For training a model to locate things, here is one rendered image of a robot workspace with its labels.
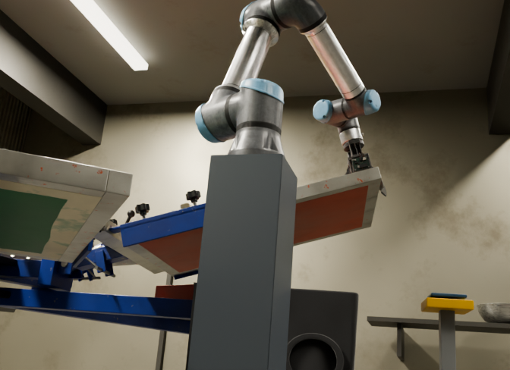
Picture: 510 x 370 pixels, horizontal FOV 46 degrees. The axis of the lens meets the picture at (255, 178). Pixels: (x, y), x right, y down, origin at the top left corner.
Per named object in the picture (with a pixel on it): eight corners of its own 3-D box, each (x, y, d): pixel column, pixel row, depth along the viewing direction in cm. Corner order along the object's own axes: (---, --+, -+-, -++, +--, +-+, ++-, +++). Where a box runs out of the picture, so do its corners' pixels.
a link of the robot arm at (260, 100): (260, 117, 147) (264, 67, 151) (221, 128, 156) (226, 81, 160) (291, 133, 155) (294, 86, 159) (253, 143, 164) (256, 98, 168)
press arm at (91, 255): (129, 258, 210) (127, 245, 212) (123, 255, 205) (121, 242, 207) (81, 271, 211) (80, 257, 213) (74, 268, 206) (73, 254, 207)
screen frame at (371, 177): (370, 227, 230) (368, 217, 231) (382, 177, 175) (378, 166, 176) (172, 276, 233) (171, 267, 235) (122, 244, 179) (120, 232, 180)
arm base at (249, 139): (278, 155, 143) (281, 117, 146) (218, 156, 147) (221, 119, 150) (291, 176, 157) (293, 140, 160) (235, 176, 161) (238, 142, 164)
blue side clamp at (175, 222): (224, 226, 180) (219, 204, 183) (221, 221, 176) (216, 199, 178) (128, 250, 182) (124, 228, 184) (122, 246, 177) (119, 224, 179)
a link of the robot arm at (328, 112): (337, 92, 196) (356, 100, 204) (310, 101, 204) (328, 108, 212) (338, 116, 195) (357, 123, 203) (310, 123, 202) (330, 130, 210)
